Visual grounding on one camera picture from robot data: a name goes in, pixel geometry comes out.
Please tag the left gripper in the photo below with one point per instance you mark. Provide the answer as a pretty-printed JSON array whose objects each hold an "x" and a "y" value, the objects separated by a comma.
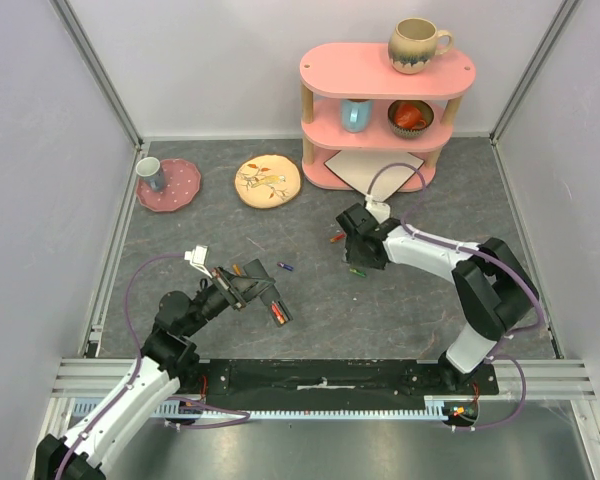
[{"x": 233, "y": 295}]

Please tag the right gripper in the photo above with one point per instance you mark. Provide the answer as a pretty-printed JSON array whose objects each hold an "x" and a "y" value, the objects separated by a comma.
[{"x": 358, "y": 240}]

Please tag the green battery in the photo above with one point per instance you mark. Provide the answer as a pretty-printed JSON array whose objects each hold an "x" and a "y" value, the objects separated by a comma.
[{"x": 358, "y": 272}]

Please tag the black remote control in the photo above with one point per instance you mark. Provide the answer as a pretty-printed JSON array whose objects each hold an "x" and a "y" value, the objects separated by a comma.
[{"x": 270, "y": 296}]

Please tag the red battery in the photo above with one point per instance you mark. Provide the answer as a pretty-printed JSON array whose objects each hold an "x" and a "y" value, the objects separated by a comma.
[{"x": 279, "y": 314}]

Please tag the green and red batteries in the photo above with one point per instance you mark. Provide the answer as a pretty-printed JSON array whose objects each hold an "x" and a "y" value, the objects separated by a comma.
[{"x": 337, "y": 237}]

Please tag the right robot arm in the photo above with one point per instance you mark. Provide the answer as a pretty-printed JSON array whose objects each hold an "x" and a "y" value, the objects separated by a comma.
[{"x": 494, "y": 290}]

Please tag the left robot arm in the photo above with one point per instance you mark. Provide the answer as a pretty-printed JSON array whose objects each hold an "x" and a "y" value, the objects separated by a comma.
[{"x": 165, "y": 362}]

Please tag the purple battery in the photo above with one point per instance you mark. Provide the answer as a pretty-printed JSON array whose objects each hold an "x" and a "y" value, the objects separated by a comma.
[{"x": 285, "y": 266}]

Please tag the white square board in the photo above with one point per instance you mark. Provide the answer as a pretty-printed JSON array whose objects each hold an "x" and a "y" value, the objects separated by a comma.
[{"x": 358, "y": 168}]

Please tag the yellow bird plate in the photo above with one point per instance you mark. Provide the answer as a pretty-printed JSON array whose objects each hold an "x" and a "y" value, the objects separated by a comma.
[{"x": 267, "y": 181}]

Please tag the pink dotted plate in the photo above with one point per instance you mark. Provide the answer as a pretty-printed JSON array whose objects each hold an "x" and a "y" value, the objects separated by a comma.
[{"x": 183, "y": 182}]

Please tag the light blue mug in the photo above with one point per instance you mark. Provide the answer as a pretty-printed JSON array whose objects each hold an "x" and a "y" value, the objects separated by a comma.
[{"x": 355, "y": 114}]

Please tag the orange cup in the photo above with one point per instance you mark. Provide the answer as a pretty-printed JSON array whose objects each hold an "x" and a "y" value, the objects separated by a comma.
[{"x": 408, "y": 116}]

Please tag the grey small cup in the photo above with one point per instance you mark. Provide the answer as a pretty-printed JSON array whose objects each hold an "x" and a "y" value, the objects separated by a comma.
[{"x": 150, "y": 171}]

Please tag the pink three-tier shelf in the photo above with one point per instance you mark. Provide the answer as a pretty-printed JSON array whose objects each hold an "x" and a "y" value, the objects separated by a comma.
[{"x": 333, "y": 72}]

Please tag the beige ceramic mug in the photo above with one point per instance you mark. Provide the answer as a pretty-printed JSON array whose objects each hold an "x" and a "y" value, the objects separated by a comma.
[{"x": 415, "y": 42}]

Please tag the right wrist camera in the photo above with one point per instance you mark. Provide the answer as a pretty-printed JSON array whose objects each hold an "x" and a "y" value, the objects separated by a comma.
[{"x": 380, "y": 211}]

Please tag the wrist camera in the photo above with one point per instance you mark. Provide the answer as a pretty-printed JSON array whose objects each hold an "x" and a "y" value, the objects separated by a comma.
[
  {"x": 197, "y": 259},
  {"x": 380, "y": 211}
]

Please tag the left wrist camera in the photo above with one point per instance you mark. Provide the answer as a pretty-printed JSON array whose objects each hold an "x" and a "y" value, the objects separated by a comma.
[{"x": 197, "y": 259}]

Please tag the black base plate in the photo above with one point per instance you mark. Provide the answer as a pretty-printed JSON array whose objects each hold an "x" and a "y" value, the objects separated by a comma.
[{"x": 253, "y": 384}]

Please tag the slotted cable duct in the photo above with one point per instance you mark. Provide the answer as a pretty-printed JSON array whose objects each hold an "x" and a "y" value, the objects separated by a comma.
[{"x": 174, "y": 410}]

